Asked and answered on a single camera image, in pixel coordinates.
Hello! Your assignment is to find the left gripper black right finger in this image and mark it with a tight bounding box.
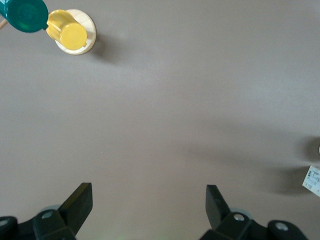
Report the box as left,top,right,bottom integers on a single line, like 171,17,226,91
205,184,309,240

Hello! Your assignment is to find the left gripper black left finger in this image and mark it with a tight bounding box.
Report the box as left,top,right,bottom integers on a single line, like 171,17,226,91
0,182,94,240

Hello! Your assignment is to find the blue white milk carton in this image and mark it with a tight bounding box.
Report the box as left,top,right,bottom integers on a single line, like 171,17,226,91
301,164,320,197

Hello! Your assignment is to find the yellow plastic cup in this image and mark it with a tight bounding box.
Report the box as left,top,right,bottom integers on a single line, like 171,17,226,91
45,9,89,50

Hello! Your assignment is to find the round wooden cup stand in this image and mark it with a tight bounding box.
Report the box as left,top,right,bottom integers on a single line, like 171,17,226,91
0,8,97,56

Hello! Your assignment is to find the green plastic cup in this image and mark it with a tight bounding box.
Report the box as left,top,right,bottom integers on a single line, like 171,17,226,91
0,0,49,34

